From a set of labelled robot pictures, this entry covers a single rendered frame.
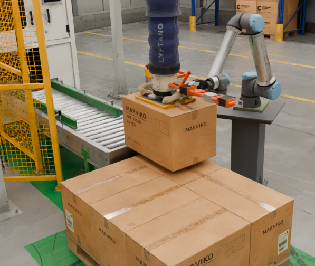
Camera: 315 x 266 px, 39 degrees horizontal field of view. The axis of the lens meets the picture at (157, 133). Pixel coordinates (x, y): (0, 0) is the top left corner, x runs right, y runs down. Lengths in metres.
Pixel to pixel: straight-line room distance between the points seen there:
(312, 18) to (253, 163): 8.44
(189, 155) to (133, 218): 0.67
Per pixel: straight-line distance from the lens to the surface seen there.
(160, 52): 3.04
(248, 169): 3.93
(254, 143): 3.82
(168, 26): 3.00
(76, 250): 3.32
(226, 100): 2.71
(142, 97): 3.21
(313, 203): 3.98
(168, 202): 2.80
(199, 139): 3.10
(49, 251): 3.45
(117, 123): 4.18
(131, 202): 2.82
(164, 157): 3.06
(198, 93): 2.89
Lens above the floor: 1.97
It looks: 22 degrees down
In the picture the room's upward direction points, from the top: 2 degrees counter-clockwise
